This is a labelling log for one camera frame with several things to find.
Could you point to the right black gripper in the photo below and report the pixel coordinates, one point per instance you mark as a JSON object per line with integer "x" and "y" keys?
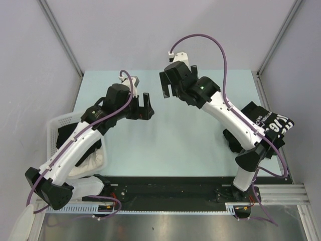
{"x": 165, "y": 83}

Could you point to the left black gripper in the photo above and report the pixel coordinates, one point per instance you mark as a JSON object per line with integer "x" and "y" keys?
{"x": 147, "y": 111}

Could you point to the white plastic basket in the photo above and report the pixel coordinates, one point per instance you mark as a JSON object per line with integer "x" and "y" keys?
{"x": 60, "y": 121}

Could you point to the black printed t shirt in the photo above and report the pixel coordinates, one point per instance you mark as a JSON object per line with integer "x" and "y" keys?
{"x": 269, "y": 121}

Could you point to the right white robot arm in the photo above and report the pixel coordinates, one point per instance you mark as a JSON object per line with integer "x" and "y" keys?
{"x": 209, "y": 98}

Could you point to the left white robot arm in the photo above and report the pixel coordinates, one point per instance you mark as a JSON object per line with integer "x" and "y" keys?
{"x": 49, "y": 181}

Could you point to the stack of folded black shirts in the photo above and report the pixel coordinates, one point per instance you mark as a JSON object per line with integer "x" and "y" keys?
{"x": 235, "y": 146}

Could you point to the black shirt in basket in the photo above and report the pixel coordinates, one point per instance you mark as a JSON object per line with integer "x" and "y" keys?
{"x": 64, "y": 133}

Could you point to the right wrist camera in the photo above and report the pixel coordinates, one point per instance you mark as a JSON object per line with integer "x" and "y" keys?
{"x": 181, "y": 56}

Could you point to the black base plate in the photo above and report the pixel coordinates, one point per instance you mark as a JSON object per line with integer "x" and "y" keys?
{"x": 175, "y": 194}

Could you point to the left cable duct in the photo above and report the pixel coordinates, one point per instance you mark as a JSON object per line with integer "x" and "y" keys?
{"x": 88, "y": 208}

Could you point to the cable duct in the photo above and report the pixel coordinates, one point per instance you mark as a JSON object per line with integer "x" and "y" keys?
{"x": 88, "y": 208}
{"x": 239, "y": 209}

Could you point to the right cable duct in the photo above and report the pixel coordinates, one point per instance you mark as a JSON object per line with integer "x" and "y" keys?
{"x": 239, "y": 209}

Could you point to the aluminium frame rail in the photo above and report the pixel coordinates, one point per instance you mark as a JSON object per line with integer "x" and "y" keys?
{"x": 287, "y": 194}

